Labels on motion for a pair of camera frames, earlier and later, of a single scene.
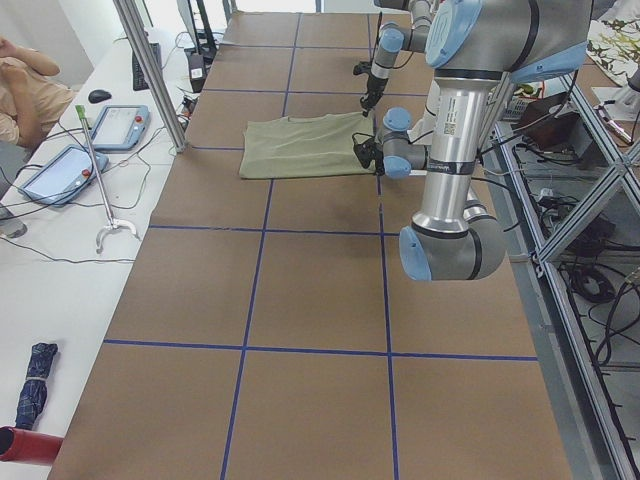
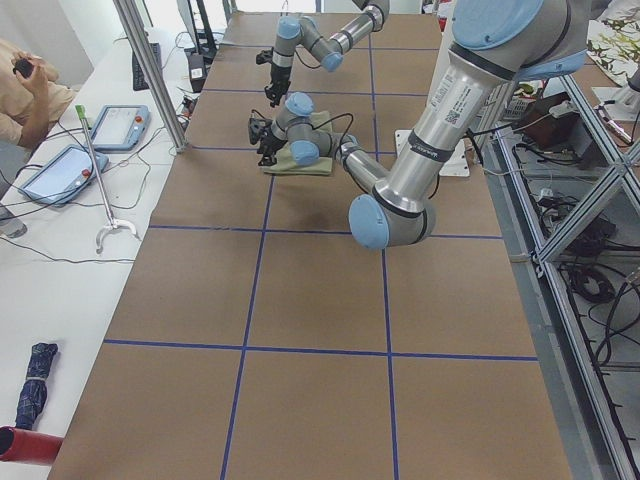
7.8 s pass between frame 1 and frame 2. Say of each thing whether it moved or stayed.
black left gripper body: moved
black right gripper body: moved
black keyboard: stayed
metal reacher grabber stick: stayed
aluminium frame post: stayed
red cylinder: stayed
